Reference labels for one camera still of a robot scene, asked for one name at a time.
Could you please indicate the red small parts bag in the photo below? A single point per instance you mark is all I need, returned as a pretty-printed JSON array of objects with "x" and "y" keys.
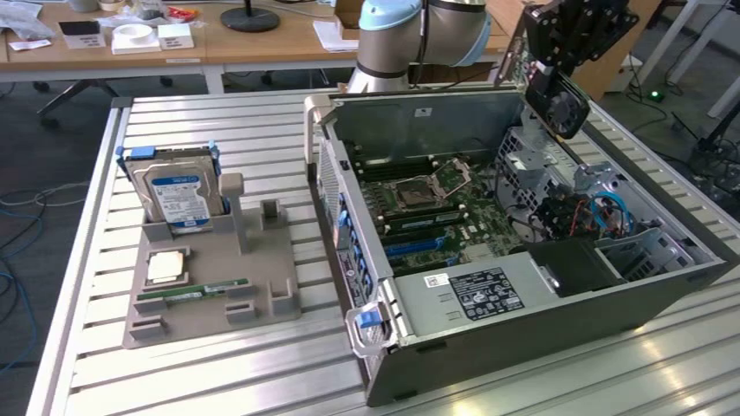
[{"x": 181, "y": 14}]

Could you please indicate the blue expansion slot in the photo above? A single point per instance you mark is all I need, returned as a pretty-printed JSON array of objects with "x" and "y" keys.
[{"x": 417, "y": 247}]

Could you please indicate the white flat cardboard box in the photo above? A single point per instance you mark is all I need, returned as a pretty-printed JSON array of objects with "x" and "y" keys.
[{"x": 137, "y": 48}]

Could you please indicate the silver CPU chip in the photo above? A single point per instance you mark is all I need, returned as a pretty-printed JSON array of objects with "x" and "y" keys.
[{"x": 165, "y": 266}]

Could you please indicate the hard disk blue carrier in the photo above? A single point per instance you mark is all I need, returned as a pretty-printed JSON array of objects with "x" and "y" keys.
[{"x": 174, "y": 195}]

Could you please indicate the green RAM stick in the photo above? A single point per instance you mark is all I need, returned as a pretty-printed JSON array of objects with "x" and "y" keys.
[{"x": 191, "y": 292}]

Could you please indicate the grey power supply unit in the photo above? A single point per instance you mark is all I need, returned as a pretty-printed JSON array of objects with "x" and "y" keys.
[{"x": 429, "y": 303}]

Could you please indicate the grey parts rack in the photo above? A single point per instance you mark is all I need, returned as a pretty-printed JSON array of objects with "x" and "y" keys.
[{"x": 197, "y": 318}]

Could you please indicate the installed RAM stick white label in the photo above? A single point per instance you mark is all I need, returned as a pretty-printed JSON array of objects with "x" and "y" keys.
[{"x": 425, "y": 220}]

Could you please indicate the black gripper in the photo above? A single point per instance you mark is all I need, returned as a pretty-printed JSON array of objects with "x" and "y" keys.
[{"x": 585, "y": 26}]

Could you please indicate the white tape roll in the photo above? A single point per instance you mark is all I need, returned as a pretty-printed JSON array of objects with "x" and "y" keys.
[{"x": 133, "y": 32}]

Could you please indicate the dark grey PC case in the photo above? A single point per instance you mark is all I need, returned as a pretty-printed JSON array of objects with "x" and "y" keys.
[{"x": 521, "y": 346}]

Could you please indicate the white box black top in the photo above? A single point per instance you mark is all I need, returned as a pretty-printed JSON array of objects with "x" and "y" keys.
[{"x": 81, "y": 34}]

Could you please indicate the black graphics card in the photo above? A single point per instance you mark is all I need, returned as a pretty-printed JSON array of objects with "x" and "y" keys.
[{"x": 563, "y": 108}]

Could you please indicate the CPU socket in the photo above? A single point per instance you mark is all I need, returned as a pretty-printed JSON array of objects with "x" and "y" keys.
[{"x": 414, "y": 195}]

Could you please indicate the black lamp base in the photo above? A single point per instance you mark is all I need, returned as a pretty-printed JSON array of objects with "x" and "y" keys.
[{"x": 250, "y": 19}]

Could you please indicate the metal socket cover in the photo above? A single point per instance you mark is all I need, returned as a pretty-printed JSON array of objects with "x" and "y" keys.
[{"x": 451, "y": 175}]

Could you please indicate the green motherboard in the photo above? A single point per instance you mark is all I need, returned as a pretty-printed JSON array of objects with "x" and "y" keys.
[{"x": 491, "y": 234}]

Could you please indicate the white square box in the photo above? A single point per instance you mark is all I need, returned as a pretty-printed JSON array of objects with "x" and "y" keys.
[{"x": 175, "y": 37}]

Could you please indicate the brown cardboard box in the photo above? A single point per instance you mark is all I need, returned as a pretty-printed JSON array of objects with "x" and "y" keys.
[{"x": 347, "y": 13}]

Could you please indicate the white table frame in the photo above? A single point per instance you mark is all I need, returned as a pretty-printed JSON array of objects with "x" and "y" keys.
[{"x": 723, "y": 104}]

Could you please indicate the silver disk bay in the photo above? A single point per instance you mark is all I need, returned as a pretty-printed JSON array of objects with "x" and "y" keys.
[{"x": 647, "y": 255}]

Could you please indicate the white red paper label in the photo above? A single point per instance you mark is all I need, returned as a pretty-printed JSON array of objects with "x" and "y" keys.
[{"x": 29, "y": 44}]

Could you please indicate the silver drive cage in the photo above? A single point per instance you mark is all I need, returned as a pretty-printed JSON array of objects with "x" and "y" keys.
[{"x": 533, "y": 173}]

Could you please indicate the wooden office desk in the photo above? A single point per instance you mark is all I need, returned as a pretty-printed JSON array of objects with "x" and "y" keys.
[
  {"x": 278, "y": 47},
  {"x": 87, "y": 63}
]

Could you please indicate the clear plastic bag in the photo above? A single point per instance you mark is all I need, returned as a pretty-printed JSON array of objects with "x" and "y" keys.
[{"x": 23, "y": 19}]

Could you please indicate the black office chair base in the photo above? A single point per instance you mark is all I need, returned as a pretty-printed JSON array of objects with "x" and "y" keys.
[{"x": 63, "y": 99}]

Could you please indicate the blue case release latch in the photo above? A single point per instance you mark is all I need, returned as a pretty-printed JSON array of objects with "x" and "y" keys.
[{"x": 366, "y": 320}]

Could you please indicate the white paper stack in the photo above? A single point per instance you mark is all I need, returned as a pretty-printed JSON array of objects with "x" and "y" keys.
[{"x": 335, "y": 39}]

